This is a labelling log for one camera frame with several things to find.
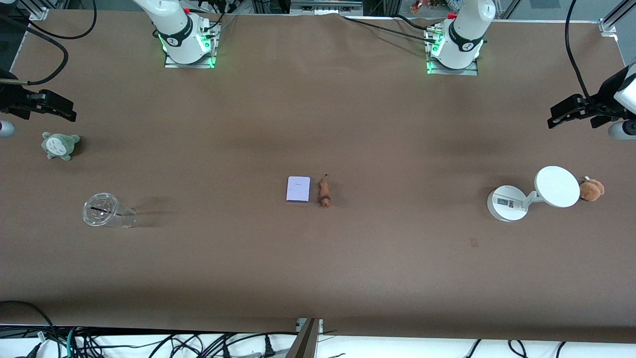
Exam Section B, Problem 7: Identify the green grey plush toy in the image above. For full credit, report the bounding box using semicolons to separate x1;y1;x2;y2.
41;132;81;161

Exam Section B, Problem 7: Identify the clear plastic cup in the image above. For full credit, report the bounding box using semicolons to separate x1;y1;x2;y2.
82;193;137;228

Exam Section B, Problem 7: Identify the black floor cable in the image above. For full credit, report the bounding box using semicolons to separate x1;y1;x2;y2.
0;300;53;339

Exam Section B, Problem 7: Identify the white round desk lamp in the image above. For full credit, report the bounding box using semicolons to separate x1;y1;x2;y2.
487;166;581;222

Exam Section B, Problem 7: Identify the black cable across table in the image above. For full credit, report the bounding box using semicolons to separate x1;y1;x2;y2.
343;15;438;44

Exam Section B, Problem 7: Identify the lavender phone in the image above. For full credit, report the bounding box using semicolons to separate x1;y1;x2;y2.
286;176;311;203

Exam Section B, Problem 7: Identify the aluminium profile beam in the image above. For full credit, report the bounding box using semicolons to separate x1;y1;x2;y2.
286;318;323;358

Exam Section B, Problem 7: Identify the brown plush toy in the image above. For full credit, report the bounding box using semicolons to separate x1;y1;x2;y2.
579;177;605;202

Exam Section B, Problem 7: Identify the grey metal device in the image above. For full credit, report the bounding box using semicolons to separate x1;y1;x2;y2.
290;0;364;15

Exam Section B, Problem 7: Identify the brown lion statue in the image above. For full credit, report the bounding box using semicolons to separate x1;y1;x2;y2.
318;174;332;208

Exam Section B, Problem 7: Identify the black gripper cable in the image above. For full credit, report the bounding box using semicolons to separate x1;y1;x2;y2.
565;0;599;100
0;27;69;86
17;0;97;40

